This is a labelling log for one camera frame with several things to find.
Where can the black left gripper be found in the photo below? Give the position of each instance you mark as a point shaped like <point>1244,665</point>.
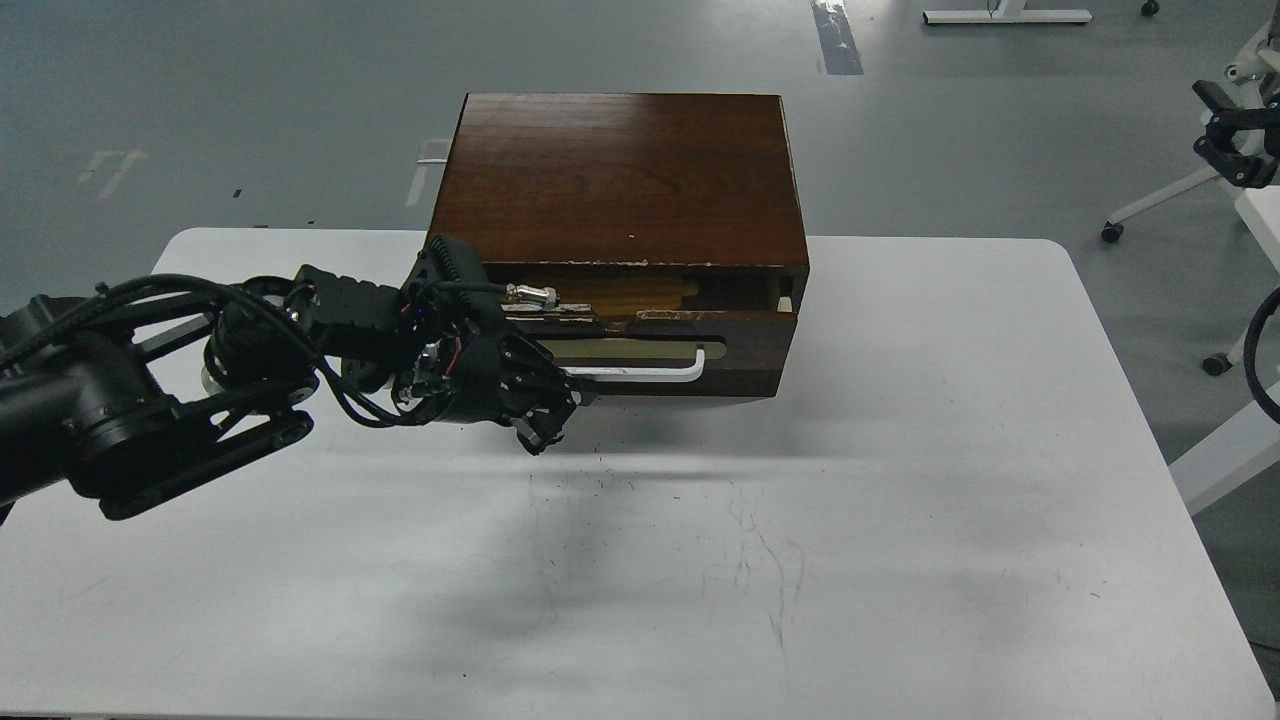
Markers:
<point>438,347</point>

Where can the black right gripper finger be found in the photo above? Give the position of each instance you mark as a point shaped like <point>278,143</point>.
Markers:
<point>1249,169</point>

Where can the yellow corn cob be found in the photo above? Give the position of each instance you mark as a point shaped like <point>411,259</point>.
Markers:
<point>618,293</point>

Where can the wooden drawer with white handle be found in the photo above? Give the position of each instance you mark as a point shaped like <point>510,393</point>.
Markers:
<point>732,340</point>

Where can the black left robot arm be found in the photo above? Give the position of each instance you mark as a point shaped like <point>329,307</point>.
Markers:
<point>150,388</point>

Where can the dark wooden drawer cabinet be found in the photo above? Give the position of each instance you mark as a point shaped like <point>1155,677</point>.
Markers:
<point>689,180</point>

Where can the white table foot bar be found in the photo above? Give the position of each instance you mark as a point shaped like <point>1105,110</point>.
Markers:
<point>1007,13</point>

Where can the grey floor tape strip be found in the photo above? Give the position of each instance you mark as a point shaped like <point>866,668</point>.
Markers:
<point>837,44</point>

